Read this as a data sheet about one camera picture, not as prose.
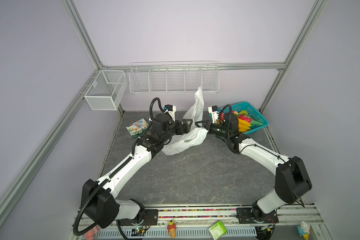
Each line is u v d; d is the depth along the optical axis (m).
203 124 0.78
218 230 0.69
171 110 0.67
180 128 0.66
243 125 1.02
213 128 0.72
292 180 0.44
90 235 0.67
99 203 0.39
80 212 0.36
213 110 0.74
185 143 0.70
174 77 0.98
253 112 1.10
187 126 0.67
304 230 0.68
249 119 1.05
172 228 0.69
